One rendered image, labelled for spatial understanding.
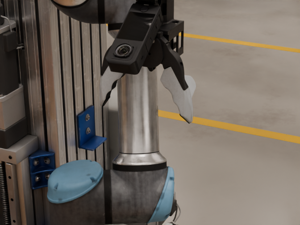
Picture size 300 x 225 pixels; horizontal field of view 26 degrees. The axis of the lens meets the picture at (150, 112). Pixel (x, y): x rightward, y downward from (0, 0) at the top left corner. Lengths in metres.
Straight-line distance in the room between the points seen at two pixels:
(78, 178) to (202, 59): 4.49
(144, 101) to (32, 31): 0.30
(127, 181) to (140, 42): 0.52
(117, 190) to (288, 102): 3.70
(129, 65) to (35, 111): 0.70
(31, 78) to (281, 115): 3.39
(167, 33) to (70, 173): 0.52
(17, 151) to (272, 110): 3.47
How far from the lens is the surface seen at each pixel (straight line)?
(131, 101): 1.34
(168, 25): 0.97
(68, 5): 1.30
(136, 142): 1.34
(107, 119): 1.73
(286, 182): 3.90
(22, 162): 1.53
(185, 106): 0.95
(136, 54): 0.87
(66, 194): 1.33
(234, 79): 5.34
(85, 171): 1.36
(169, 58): 0.93
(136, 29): 0.90
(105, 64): 0.99
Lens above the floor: 1.94
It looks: 24 degrees down
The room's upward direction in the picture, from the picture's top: straight up
